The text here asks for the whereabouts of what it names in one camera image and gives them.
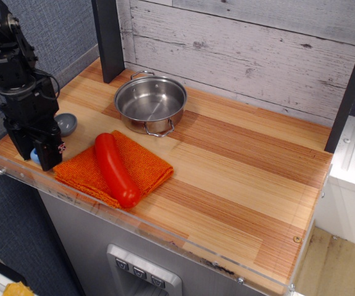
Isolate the dark grey left post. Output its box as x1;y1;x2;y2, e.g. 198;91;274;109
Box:
91;0;125;83

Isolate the orange knitted towel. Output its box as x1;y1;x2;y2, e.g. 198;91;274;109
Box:
54;130;173;209

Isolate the stainless steel pot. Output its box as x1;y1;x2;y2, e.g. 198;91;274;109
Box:
114;70;188;138

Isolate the dark grey post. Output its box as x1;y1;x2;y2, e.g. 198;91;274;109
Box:
324;64;355;153
91;0;125;83

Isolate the red toy sausage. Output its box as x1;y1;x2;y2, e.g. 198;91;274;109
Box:
95;133;141;208

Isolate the blue grey toy scoop spoon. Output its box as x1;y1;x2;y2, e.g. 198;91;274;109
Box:
30;113;78;164

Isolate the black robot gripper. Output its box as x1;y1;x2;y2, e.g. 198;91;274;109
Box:
0;70;65;171

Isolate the clear acrylic table guard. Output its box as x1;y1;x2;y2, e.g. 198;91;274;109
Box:
0;43;334;296

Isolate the silver dispenser button panel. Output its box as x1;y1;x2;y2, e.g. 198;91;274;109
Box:
107;244;183;295

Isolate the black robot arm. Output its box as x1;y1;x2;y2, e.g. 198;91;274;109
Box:
0;1;65;171

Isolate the dark grey right post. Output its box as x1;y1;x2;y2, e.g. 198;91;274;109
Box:
324;64;355;153

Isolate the white side cabinet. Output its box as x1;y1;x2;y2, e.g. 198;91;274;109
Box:
314;116;355;244

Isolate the yellow black object bottom left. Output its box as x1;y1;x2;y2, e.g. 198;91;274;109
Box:
2;282;35;296

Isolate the grey toy fridge cabinet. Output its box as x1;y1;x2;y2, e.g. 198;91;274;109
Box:
37;188;264;296

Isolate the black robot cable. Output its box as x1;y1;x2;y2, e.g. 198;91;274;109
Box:
35;69;61;99

